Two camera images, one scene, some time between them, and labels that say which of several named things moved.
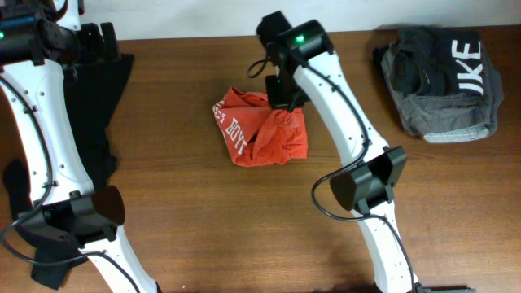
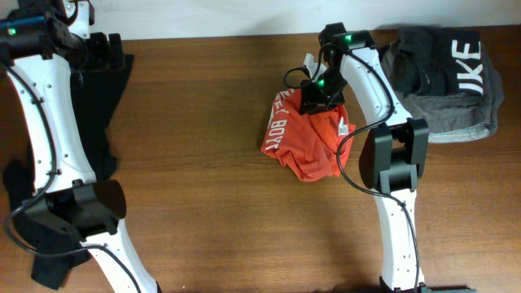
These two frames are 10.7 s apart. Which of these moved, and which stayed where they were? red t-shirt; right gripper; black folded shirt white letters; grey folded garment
Moved: right gripper; red t-shirt
Stayed: black folded shirt white letters; grey folded garment
